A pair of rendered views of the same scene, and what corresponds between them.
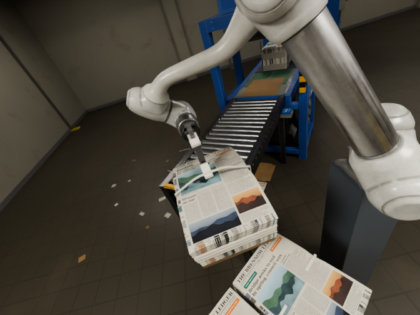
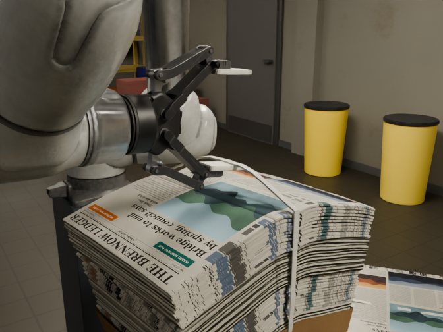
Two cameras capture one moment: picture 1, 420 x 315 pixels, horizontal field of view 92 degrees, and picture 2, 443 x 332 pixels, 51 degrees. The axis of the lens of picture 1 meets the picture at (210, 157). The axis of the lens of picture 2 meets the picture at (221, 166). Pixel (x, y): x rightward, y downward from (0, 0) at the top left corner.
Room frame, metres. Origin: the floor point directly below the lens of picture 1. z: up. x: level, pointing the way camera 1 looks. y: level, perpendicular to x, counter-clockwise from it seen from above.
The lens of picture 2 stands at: (0.98, 0.57, 1.43)
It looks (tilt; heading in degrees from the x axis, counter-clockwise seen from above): 17 degrees down; 233
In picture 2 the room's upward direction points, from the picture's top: straight up
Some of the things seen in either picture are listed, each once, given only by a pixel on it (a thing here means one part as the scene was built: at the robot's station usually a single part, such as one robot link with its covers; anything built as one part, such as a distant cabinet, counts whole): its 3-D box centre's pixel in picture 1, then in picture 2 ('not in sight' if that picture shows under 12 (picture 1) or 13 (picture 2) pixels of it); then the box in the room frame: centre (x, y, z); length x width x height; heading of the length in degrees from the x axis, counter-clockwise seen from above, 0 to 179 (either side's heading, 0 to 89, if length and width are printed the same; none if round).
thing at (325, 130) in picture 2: not in sight; (324, 138); (-2.65, -2.46, 0.35); 0.45 x 0.44 x 0.70; 176
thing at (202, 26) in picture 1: (222, 98); not in sight; (2.27, -0.35, 0.78); 0.09 x 0.09 x 1.55; 51
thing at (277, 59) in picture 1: (277, 54); not in sight; (2.67, -1.24, 0.93); 0.38 x 0.30 x 0.26; 141
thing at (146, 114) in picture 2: (191, 135); (147, 123); (0.69, 0.04, 1.31); 0.09 x 0.07 x 0.08; 4
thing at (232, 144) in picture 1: (227, 144); not in sight; (1.34, -0.16, 0.77); 0.47 x 0.05 x 0.05; 51
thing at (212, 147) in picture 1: (224, 149); not in sight; (1.29, -0.12, 0.77); 0.47 x 0.05 x 0.05; 51
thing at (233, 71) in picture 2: (194, 139); (227, 71); (0.55, 0.03, 1.37); 0.07 x 0.03 x 0.01; 4
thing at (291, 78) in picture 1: (266, 86); not in sight; (2.23, -0.88, 0.75); 0.70 x 0.65 x 0.10; 141
